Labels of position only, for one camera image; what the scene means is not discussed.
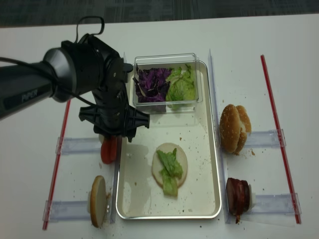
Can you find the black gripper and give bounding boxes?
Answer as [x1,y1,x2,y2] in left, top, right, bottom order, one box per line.
[79,62,150,142]

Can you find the red tomato slices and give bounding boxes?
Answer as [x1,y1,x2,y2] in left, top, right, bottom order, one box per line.
[101,136,117,164]

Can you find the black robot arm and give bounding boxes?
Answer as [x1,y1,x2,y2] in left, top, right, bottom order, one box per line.
[0,34,150,140]

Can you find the green lettuce in container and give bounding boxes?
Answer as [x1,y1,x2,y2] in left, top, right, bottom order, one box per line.
[165,64,196,102]

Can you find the green lettuce leaf on bun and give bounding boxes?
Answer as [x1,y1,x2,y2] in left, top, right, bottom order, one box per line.
[157,148,183,197]

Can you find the brown meat patties stack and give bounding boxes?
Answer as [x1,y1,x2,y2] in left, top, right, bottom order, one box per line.
[226,178,252,224]

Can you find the white pusher block at patties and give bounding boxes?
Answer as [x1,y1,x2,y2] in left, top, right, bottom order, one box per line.
[248,184,256,211]

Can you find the purple cabbage leaves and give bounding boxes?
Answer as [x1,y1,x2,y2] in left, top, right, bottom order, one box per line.
[133,65,172,103]

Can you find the left upper clear pusher track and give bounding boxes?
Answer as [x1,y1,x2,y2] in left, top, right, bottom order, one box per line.
[55,137,102,155]

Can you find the clear pusher track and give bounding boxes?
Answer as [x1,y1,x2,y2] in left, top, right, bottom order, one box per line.
[244,129,286,148]
[42,201,91,222]
[55,137,102,155]
[247,193,302,215]

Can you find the clear plastic salad container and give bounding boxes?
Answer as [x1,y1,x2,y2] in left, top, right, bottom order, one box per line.
[130,53,202,114]

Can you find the bottom bun on tray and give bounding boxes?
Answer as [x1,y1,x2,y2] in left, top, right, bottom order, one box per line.
[152,143,188,188]

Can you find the left red strip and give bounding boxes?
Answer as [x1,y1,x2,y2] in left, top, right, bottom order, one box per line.
[42,100,71,231]

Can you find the red strip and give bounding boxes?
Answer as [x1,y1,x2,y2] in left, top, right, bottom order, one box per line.
[42,100,71,231]
[260,55,302,225]

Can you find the white pusher block at bun slice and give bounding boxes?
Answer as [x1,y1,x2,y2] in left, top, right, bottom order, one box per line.
[87,191,91,214]

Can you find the pale bun slice upright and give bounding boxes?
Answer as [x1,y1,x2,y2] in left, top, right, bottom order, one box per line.
[90,175,107,228]

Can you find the white metal tray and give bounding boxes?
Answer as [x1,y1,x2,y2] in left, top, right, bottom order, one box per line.
[116,62,221,220]

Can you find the left lower clear pusher track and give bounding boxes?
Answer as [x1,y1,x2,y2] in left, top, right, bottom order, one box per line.
[42,201,91,222]

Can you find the sesame bun front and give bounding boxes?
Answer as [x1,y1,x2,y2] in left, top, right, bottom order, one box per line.
[219,104,241,153]

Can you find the sesame bun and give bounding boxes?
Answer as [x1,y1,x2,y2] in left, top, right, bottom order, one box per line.
[235,106,252,155]
[219,104,241,153]

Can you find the sesame bun rear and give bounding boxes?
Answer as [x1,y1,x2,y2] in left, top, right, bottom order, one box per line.
[235,106,252,155]

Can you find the right upper clear pusher track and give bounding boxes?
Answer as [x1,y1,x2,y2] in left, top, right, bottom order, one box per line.
[244,129,286,148]

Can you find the right lower clear pusher track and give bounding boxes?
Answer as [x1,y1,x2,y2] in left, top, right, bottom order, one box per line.
[247,193,302,215]

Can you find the right red strip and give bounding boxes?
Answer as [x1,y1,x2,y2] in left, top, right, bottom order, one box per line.
[260,55,302,225]

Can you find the right clear long rail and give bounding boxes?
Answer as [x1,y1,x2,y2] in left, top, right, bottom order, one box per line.
[208,49,232,224]

